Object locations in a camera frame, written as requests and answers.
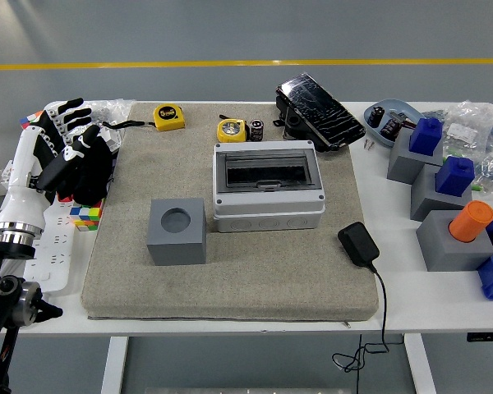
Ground smoky transparent box lid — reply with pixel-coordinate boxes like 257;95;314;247
223;153;316;192

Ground grey block with round hole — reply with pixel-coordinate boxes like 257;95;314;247
146;197;209;267

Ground yellow tape measure silver face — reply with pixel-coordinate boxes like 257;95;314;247
216;117;248;144

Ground blue-grey oval tray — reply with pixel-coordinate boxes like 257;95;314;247
363;98;422;149

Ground blue square battery block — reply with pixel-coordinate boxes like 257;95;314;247
408;117;444;156
435;155;476;198

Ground grey holder block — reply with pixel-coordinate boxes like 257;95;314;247
415;209;493;273
386;127;445;184
409;163;473;222

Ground orange cylinder battery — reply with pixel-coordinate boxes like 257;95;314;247
448;199;493;243

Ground black power adapter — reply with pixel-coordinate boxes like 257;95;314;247
337;221;381;268

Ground small red metal part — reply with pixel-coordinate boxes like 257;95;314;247
389;109;417;129

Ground clear plastic bag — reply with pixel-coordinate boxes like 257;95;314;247
84;98;135;136

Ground black case cracked glass panel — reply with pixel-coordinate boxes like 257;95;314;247
274;72;366;153

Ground grey electrical enclosure box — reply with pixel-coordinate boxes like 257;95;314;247
212;140;326;234

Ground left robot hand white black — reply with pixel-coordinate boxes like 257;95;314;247
0;97;103;231

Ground white power strip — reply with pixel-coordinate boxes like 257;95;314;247
22;200;81;293

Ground white table leg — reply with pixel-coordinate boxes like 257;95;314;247
403;334;436;394
100;336;128;394

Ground grey-brown table mat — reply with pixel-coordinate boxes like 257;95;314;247
81;101;380;322

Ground black cloth glove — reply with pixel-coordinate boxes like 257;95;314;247
55;131;115;205

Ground large colourful puzzle cube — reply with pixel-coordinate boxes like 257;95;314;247
19;110;43;129

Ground small colourful puzzle cube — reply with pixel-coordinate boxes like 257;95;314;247
69;199;104;231

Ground clear plastic parts bags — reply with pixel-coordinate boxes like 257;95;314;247
421;100;493;194

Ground black adapter cord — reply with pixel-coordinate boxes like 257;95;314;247
331;264;391;373

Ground black tape measure strap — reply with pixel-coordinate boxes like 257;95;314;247
101;118;157;131

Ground blue plastic holder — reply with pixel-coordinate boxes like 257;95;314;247
476;254;493;303

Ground yellow tape measure black label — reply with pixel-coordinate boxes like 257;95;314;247
153;103;187;132

